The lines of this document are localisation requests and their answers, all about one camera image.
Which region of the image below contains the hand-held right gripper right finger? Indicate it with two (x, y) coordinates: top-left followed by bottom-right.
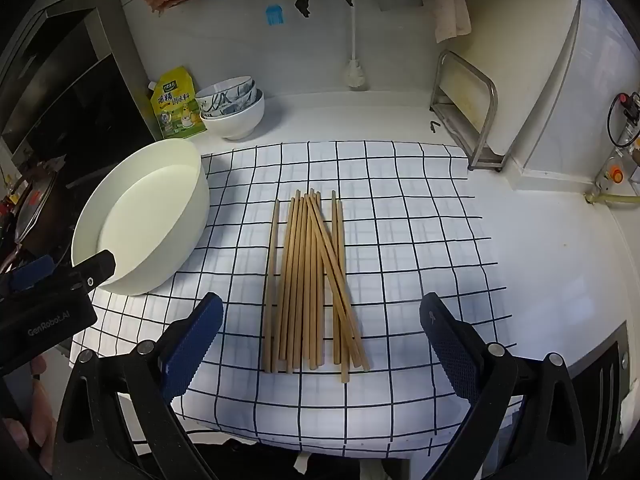
(419, 291), (591, 480)

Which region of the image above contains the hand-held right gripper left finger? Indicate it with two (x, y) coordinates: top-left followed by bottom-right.
(52, 292), (224, 480)

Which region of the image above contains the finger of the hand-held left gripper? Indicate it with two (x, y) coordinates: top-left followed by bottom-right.
(70, 250), (118, 293)
(0, 255), (56, 296)

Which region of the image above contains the cream round basin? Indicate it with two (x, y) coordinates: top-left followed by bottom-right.
(71, 139), (211, 296)

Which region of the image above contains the pile of wooden chopsticks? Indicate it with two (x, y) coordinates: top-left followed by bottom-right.
(262, 188), (371, 383)

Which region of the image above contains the person's left hand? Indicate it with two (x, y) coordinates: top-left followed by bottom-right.
(0, 352), (57, 478)

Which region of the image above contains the brown pot with glass lid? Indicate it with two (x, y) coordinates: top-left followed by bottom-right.
(0, 155), (68, 271)

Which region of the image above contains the white black-grid cloth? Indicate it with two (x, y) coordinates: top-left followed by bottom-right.
(70, 141), (518, 458)

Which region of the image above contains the black slotted object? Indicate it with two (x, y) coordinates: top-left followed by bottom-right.
(570, 321), (630, 466)

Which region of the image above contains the yellow seasoning pouch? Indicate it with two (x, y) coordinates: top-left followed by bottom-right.
(149, 66), (208, 141)

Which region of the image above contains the black range hood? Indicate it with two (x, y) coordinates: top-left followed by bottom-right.
(0, 0), (153, 171)

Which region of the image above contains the stainless steel board rack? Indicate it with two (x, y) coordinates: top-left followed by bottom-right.
(429, 50), (503, 173)

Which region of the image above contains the plain white bowl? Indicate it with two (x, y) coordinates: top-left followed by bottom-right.
(201, 91), (266, 141)

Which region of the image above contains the blue patterned bowl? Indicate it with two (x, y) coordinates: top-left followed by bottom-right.
(195, 76), (257, 106)
(199, 87), (261, 117)

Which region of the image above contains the gas pipe with valve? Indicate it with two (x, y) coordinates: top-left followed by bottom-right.
(595, 91), (640, 196)

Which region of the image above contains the beige hanging towel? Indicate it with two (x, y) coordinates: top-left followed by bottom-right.
(427, 0), (472, 44)

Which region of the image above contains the yellow gas hose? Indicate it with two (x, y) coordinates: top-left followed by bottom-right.
(586, 191), (633, 208)

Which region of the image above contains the white long-handled dish brush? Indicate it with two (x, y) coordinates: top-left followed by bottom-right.
(342, 0), (367, 92)

